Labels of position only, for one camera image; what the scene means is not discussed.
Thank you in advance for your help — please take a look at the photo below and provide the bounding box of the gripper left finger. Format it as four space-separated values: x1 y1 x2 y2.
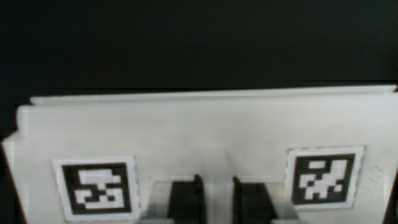
168 175 207 224

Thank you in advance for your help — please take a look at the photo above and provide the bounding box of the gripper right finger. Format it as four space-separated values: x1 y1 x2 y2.
234 178 278 224

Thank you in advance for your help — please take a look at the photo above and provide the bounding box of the white cabinet door panel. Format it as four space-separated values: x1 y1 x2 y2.
3 85 398 224

